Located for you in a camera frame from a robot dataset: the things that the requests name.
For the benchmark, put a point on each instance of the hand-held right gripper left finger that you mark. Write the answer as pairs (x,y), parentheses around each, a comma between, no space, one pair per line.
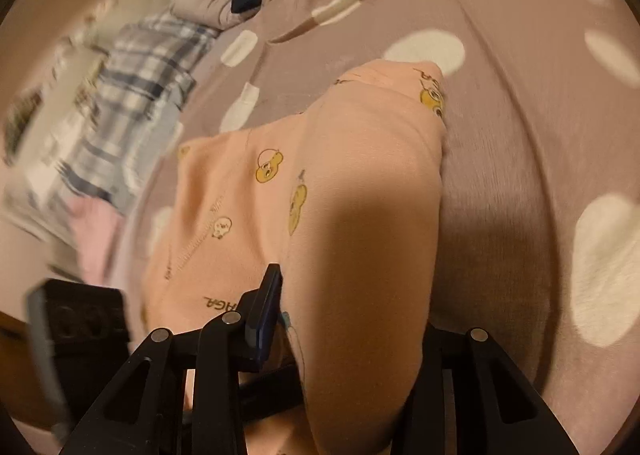
(265,315)

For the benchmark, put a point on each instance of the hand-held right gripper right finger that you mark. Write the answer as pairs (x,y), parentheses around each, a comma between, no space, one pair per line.
(475,385)

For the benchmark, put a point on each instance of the peach cartoon print garment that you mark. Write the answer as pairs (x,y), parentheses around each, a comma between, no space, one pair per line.
(350,235)

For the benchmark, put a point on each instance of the light pink cloth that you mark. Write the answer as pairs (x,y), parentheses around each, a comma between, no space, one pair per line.
(97,240)

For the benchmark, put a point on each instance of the blue plaid cloth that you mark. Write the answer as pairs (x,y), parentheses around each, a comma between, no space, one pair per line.
(135,100)

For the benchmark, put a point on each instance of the purple dotted blanket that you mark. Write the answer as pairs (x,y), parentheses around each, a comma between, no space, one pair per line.
(500,110)

